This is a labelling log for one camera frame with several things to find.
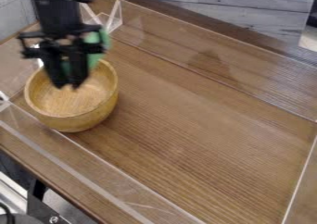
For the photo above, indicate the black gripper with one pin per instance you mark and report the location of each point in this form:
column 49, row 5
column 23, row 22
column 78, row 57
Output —
column 61, row 25

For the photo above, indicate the green rectangular block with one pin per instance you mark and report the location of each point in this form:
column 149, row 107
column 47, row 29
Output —
column 94, row 44

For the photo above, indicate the brown wooden bowl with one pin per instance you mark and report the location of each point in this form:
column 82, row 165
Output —
column 69, row 109

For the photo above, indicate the black metal table leg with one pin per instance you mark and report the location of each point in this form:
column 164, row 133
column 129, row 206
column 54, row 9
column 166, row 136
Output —
column 37, row 208

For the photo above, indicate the clear acrylic barrier wall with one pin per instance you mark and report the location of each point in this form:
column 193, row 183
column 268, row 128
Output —
column 210, row 142

